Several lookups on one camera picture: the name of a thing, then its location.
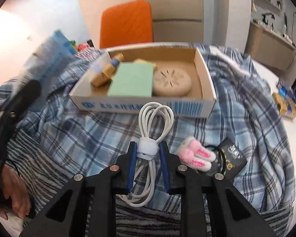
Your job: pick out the blue gold wrapped item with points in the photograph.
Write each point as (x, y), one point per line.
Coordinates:
(286, 101)

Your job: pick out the person's left hand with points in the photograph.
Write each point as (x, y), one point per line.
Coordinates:
(17, 192)

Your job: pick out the black faucet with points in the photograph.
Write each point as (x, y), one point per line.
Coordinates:
(266, 18)

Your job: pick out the gold blue packet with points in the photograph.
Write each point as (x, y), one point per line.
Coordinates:
(106, 72)

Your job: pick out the orange chair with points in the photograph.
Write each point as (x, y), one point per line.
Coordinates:
(125, 24)

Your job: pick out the beige vanity cabinet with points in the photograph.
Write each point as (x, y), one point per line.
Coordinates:
(268, 47)

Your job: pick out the pink white bunny plush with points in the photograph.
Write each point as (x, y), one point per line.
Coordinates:
(194, 153)

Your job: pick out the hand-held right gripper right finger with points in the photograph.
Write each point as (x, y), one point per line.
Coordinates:
(164, 170)

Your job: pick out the beige refrigerator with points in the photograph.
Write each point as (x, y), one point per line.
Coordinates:
(172, 9)

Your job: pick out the red packet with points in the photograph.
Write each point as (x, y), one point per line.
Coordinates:
(83, 47)

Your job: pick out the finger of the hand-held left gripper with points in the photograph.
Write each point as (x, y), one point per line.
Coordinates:
(29, 91)

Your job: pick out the black packet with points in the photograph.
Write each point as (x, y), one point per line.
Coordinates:
(233, 158)

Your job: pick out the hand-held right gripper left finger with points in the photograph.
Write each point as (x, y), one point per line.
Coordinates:
(132, 167)

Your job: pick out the beige round case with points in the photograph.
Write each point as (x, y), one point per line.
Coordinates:
(172, 81)

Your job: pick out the grey striped cloth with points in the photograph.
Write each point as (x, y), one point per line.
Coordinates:
(39, 158)

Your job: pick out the green snap pouch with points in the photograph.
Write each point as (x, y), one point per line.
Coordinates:
(130, 81)

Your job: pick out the light blue package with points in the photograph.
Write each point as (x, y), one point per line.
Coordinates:
(56, 49)

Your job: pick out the cardboard box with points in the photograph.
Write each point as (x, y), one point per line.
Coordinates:
(113, 105)

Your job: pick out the blue plaid shirt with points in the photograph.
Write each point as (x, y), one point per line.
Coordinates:
(76, 138)

